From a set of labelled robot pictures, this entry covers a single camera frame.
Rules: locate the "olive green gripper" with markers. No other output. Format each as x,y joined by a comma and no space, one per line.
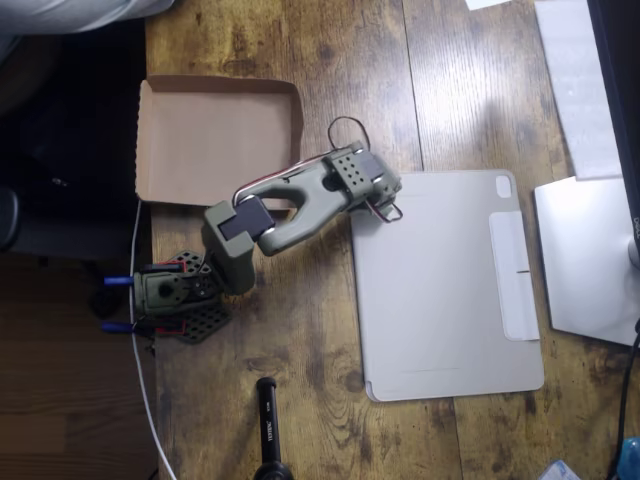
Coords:
391,186

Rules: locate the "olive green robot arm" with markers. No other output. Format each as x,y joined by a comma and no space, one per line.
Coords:
310,200

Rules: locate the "brown cardboard tray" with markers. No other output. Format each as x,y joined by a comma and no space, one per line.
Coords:
210,145

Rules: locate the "tablet in beige folio case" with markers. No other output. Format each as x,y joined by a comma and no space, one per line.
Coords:
450,310

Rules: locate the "silver monitor stand base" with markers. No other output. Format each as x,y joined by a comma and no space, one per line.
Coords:
580,250

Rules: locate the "white paper sheet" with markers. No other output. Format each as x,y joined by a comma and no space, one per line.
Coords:
487,3

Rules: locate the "white foam sheet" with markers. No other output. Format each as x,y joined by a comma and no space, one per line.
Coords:
575,90

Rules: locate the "black Dell monitor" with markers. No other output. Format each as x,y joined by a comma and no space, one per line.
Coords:
625,75

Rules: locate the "white and blue packet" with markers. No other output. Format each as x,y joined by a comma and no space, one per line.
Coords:
560,471

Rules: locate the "blue round object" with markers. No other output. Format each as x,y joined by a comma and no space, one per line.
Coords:
631,455

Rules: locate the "person's grey shirt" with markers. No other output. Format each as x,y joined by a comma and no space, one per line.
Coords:
75,12

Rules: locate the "black chair armrest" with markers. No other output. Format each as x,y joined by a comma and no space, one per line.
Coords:
7,220

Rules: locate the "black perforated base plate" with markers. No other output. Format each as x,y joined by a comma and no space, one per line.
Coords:
205,325

